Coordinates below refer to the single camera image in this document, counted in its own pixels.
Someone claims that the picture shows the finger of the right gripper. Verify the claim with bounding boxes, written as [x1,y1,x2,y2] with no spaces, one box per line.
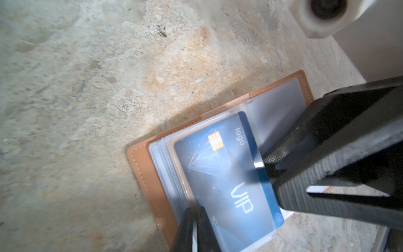
[263,77,403,230]

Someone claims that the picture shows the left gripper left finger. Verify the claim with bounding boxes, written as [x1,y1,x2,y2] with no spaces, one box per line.
[170,208,197,252]

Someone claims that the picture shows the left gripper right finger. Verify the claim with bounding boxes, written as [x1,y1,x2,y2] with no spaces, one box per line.
[197,206,221,252]

